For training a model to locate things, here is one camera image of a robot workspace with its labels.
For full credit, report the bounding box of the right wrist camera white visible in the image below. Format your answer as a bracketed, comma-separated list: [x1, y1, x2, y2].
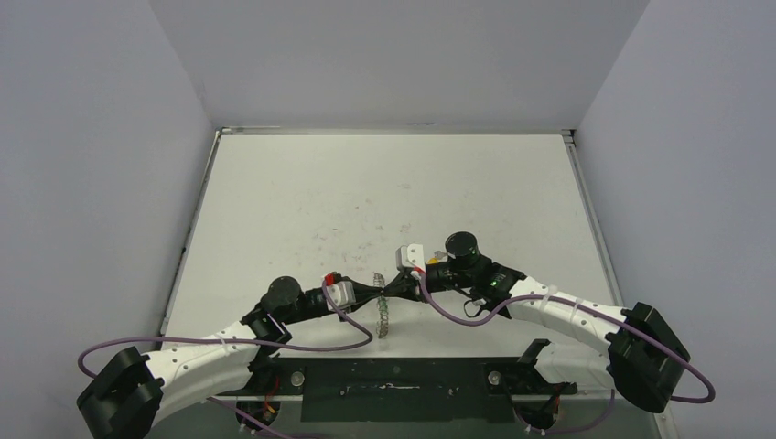
[395, 243, 426, 272]

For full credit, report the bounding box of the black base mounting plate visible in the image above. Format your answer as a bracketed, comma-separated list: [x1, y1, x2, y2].
[234, 357, 577, 423]

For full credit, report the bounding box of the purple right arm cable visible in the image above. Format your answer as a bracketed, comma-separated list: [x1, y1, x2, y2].
[416, 273, 717, 436]

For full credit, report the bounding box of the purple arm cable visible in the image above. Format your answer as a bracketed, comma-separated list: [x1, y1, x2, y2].
[77, 281, 374, 439]
[416, 273, 717, 436]

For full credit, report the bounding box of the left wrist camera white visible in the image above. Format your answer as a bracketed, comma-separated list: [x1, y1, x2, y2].
[322, 273, 356, 313]

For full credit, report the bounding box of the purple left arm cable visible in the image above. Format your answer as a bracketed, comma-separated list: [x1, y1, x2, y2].
[77, 281, 374, 439]

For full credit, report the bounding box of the metal disc with key rings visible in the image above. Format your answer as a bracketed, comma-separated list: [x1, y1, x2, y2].
[373, 273, 390, 339]

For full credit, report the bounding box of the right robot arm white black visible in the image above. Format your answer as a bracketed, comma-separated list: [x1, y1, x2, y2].
[386, 231, 690, 413]

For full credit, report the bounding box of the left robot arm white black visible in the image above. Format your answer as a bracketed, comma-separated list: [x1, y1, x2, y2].
[77, 273, 383, 438]

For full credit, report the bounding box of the key with yellow tag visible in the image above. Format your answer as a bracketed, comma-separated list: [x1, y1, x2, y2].
[426, 251, 448, 264]

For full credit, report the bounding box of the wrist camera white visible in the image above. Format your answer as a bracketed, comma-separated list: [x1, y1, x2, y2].
[395, 243, 426, 272]
[322, 273, 356, 313]

